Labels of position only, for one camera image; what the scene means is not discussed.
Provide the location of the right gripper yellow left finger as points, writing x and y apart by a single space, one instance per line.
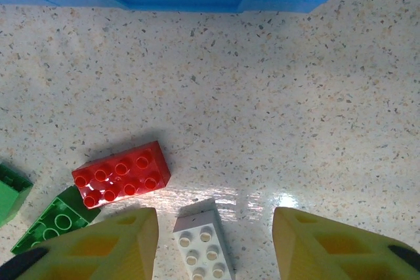
108 247

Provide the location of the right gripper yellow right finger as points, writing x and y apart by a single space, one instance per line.
328 250

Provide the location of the red two-by-four lego brick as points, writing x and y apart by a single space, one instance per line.
121 175

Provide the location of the green two-by-four lego brick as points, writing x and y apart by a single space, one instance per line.
55 221

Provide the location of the white two-by-four lego brick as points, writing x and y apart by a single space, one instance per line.
200 247

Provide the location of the light green lego brick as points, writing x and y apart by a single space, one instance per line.
10 198

